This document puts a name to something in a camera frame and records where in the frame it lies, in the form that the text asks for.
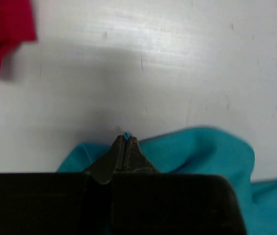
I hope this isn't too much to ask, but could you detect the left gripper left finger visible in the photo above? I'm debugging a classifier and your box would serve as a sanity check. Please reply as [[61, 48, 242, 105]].
[[0, 136, 126, 235]]

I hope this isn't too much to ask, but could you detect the teal t-shirt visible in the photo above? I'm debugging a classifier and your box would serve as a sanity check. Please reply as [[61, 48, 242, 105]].
[[58, 127, 277, 235]]

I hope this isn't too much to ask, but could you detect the folded red t-shirt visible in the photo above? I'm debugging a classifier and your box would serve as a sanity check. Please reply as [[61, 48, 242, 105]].
[[0, 0, 37, 68]]

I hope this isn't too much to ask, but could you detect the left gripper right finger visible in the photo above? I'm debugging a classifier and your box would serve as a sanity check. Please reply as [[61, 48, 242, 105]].
[[110, 137, 247, 235]]

